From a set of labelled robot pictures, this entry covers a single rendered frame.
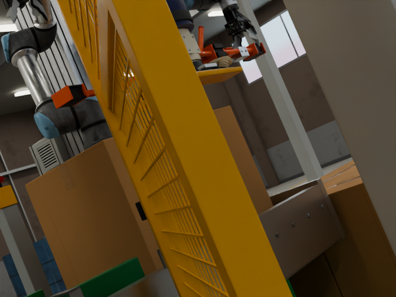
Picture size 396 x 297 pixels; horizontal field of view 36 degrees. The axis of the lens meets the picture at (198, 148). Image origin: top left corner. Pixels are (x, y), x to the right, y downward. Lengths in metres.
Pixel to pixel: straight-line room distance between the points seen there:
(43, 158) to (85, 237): 1.24
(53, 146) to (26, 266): 0.86
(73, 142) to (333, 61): 2.01
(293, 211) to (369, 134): 0.90
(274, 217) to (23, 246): 0.89
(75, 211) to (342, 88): 1.01
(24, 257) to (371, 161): 1.46
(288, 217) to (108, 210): 0.53
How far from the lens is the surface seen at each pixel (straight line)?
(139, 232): 1.60
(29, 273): 2.18
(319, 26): 0.98
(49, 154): 2.92
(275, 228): 1.75
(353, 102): 0.96
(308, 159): 5.62
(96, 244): 1.74
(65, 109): 2.47
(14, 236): 2.18
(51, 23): 2.70
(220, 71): 2.11
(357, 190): 2.03
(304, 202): 1.90
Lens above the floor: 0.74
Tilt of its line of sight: 3 degrees up
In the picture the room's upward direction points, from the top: 23 degrees counter-clockwise
